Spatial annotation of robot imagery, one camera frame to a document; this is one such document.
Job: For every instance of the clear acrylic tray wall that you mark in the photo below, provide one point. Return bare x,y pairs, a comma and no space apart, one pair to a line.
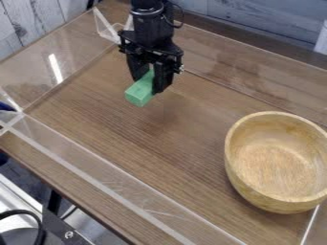
129,207

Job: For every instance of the light wooden bowl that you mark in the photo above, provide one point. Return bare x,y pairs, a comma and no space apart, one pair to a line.
275,161

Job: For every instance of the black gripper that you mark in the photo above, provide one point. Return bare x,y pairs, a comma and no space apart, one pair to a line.
148,46

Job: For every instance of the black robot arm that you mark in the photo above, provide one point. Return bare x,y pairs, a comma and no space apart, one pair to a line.
148,5

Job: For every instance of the green rectangular block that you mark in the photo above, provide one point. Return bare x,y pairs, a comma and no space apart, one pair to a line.
139,93

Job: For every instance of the clear acrylic corner bracket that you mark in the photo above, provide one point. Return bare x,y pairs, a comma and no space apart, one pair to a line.
107,30

